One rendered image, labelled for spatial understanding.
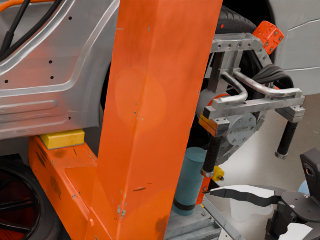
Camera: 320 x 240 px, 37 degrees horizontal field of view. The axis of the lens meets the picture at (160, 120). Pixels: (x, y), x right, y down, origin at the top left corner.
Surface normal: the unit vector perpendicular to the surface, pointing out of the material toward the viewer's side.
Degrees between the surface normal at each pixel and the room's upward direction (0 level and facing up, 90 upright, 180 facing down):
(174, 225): 0
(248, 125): 90
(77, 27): 90
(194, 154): 0
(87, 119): 90
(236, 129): 90
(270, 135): 0
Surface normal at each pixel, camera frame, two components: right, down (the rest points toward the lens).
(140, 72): -0.84, 0.13
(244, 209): -0.22, 0.41
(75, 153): 0.18, -0.85
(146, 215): 0.51, 0.51
